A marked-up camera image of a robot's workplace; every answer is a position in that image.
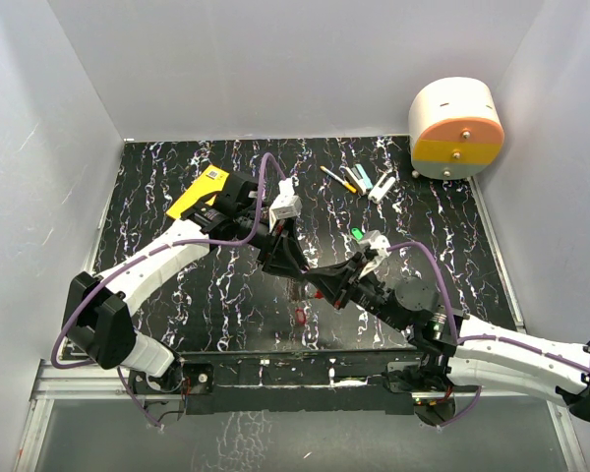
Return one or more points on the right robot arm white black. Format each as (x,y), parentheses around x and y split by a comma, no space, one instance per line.
(459,350)

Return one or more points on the yellow white pen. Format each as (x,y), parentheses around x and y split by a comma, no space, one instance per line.
(343,182)

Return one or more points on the aluminium frame rail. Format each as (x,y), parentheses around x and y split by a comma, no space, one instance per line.
(85,420)

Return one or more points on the white clip tool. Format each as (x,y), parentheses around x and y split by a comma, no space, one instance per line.
(381,188)

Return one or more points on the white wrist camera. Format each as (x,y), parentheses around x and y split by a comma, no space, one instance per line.
(286,205)
(375,247)

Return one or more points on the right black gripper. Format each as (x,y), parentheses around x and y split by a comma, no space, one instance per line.
(335,279)

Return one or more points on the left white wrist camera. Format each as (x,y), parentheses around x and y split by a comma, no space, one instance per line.
(286,205)

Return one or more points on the yellow notebook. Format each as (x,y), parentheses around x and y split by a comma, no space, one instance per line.
(204,187)

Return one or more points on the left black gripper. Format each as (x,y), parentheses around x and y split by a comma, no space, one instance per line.
(282,252)

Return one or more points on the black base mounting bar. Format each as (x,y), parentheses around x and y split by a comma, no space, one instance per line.
(300,381)

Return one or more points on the green key tag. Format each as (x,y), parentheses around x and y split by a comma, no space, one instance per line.
(357,233)

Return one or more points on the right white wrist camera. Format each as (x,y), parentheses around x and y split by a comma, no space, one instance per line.
(375,247)

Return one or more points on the round pastel drawer cabinet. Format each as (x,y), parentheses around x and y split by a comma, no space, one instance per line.
(454,129)

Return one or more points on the red key tag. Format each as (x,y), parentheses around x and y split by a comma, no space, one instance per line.
(300,316)

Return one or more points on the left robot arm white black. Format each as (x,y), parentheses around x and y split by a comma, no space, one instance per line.
(99,309)

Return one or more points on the light blue marker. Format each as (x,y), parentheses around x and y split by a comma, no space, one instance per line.
(356,179)

